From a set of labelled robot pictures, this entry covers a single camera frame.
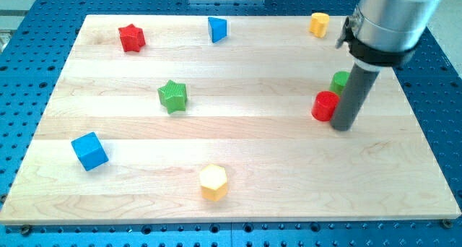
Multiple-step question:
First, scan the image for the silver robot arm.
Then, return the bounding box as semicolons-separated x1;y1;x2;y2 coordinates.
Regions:
336;0;441;66

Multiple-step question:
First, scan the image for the yellow heart block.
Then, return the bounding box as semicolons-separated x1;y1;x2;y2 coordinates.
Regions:
308;12;330;38

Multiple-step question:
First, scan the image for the green star block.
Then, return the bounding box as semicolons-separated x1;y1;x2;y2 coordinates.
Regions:
157;80;188;114

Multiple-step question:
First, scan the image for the yellow hexagon block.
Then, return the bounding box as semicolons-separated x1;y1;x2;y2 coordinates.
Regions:
199;165;228;202

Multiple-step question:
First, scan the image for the light wooden board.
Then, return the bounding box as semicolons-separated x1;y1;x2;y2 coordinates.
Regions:
1;15;461;225

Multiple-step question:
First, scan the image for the blue triangle block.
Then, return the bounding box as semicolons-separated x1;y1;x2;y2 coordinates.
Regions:
208;17;227;43

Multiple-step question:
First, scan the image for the red cylinder block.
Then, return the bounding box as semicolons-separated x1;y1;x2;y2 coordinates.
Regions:
311;91;340;121

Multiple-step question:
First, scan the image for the green cylinder block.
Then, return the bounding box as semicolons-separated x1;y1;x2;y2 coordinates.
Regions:
329;71;350;96

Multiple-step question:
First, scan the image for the red star block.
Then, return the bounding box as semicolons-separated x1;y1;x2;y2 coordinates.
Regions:
118;24;146;52

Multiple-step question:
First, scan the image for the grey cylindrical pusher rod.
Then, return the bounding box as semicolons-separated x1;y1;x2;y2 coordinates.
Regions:
330;61;382;131

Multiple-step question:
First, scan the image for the blue cube block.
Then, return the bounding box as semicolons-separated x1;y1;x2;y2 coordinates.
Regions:
71;132;108;171

